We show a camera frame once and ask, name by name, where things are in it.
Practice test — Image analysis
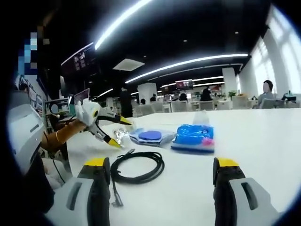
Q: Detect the open laptop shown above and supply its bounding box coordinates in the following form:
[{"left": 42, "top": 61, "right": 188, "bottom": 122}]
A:
[{"left": 74, "top": 88, "right": 91, "bottom": 103}]

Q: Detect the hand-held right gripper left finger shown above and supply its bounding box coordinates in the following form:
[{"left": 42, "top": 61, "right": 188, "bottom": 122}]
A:
[{"left": 45, "top": 157, "right": 111, "bottom": 226}]

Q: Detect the white table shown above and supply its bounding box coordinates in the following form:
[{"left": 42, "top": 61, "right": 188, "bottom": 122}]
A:
[{"left": 46, "top": 107, "right": 301, "bottom": 226}]

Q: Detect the ceiling air vent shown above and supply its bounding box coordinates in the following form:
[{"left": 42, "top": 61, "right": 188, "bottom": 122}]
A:
[{"left": 112, "top": 58, "right": 146, "bottom": 72}]

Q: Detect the blue tissue pack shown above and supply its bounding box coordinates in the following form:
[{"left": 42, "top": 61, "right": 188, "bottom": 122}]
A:
[{"left": 170, "top": 111, "right": 216, "bottom": 155}]

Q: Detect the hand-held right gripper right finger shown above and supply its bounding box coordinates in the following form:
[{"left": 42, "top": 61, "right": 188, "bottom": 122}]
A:
[{"left": 213, "top": 157, "right": 280, "bottom": 226}]

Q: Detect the clear bag with blue disc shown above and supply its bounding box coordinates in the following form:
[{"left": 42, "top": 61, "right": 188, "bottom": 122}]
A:
[{"left": 128, "top": 128, "right": 177, "bottom": 147}]

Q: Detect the hanging display screen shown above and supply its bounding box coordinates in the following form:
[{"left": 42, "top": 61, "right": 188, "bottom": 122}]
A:
[{"left": 174, "top": 79, "right": 194, "bottom": 89}]

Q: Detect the clear plastic water bottle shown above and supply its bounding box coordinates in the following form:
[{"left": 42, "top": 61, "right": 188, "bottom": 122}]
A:
[{"left": 113, "top": 128, "right": 131, "bottom": 149}]

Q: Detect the curved ceiling light strip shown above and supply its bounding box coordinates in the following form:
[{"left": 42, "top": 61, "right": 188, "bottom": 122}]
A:
[
  {"left": 124, "top": 53, "right": 249, "bottom": 85},
  {"left": 93, "top": 0, "right": 154, "bottom": 51}
]

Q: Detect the black cable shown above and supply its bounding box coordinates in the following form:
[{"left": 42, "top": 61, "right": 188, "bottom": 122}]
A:
[{"left": 109, "top": 148, "right": 166, "bottom": 208}]

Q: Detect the white office chair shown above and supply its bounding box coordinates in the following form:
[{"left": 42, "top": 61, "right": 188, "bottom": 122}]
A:
[{"left": 260, "top": 97, "right": 277, "bottom": 109}]

